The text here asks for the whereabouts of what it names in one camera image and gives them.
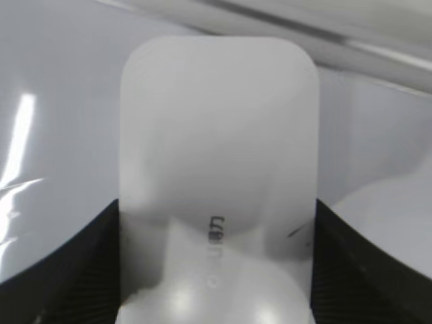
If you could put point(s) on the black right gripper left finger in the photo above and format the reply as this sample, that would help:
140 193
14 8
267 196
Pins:
78 283

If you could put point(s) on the white rectangular board eraser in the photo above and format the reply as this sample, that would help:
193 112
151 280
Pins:
218 155

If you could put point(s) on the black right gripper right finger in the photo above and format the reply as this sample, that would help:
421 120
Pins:
356 282

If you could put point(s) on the white whiteboard with aluminium frame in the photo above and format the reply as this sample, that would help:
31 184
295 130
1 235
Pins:
61 64

